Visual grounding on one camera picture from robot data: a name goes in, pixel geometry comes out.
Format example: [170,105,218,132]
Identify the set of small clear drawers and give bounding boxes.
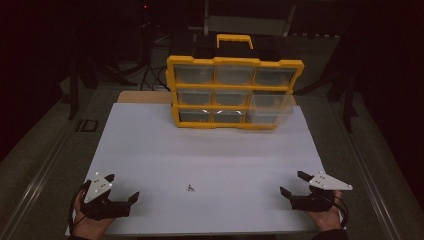
[173,64,296,124]

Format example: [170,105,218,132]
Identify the black floor cables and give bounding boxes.
[138,63,170,92]

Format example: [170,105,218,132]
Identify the yellow and black organizer cabinet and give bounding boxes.
[165,33,305,130]

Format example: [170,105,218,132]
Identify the person's right hand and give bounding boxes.
[304,189,345,233]

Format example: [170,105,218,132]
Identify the black tripod stand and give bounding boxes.
[308,31,361,135]
[66,46,138,122]

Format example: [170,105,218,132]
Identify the white table board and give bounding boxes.
[65,102,348,237]

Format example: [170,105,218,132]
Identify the person's left hand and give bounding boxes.
[72,191,117,240]

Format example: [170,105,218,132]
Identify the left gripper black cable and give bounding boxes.
[67,180,92,235]

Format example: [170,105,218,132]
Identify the metal floor rail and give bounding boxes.
[328,99,403,240]
[0,89,99,238]

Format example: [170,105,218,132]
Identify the large clear plastic drawer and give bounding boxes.
[247,90,297,126]

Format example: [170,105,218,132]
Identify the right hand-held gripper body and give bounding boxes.
[288,170,354,214]

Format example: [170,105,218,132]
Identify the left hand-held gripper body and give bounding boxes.
[81,171,132,222]

